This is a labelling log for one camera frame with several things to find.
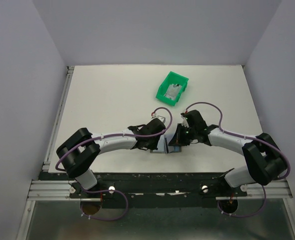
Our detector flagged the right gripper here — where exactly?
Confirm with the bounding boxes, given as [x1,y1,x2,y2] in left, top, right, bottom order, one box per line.
[168,123,197,147]

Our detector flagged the grey card holder wallet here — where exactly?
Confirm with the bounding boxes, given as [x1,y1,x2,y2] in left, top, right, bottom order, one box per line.
[150,135,182,154]

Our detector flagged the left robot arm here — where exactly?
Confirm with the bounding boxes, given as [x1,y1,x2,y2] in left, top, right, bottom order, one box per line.
[56,116,166,198]

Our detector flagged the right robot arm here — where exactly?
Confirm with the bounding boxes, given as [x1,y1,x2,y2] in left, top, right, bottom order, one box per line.
[168,110,288,196]

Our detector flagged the cards in green bin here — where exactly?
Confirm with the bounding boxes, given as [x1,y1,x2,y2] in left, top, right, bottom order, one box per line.
[164,84,182,101]

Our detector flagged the green plastic bin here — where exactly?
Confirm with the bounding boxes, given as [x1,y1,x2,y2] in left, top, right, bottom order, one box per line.
[155,71,189,106]

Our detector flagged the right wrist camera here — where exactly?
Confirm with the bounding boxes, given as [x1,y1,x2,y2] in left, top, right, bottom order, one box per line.
[180,112,190,128]

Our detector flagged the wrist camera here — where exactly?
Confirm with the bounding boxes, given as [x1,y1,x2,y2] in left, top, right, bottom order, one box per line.
[180,112,190,128]
[151,112,166,124]

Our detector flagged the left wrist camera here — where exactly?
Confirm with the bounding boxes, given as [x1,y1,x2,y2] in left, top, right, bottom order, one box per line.
[151,112,166,124]

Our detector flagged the aluminium left side rail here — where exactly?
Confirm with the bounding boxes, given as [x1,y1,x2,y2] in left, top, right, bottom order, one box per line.
[41,66,75,172]

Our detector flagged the aluminium rail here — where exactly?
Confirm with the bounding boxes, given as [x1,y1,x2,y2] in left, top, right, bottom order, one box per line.
[27,180,293,202]
[41,66,75,172]

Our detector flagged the aluminium front rail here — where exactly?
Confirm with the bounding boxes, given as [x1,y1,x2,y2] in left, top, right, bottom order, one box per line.
[27,180,293,202]

